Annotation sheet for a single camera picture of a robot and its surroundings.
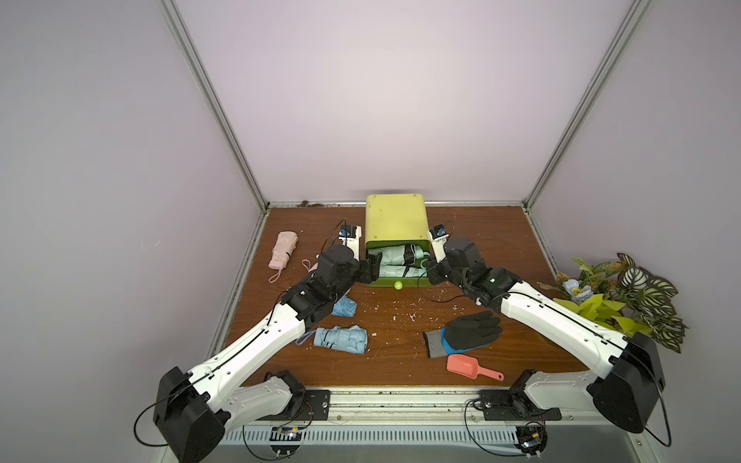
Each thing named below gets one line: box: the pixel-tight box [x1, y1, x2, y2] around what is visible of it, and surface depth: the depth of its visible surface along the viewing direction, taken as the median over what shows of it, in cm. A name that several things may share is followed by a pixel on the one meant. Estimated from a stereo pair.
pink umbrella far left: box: [268, 230, 300, 284], surface depth 105 cm
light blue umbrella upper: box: [330, 295, 358, 318], surface depth 87 cm
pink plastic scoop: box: [445, 354, 505, 382], surface depth 80 cm
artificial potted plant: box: [536, 252, 689, 355], surface depth 68 cm
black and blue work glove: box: [422, 310, 503, 359], surface depth 85 cm
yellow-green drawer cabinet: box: [364, 192, 432, 287], surface depth 85 cm
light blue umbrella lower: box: [295, 325, 369, 355], surface depth 83 cm
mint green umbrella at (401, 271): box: [378, 264, 429, 278], surface depth 79 cm
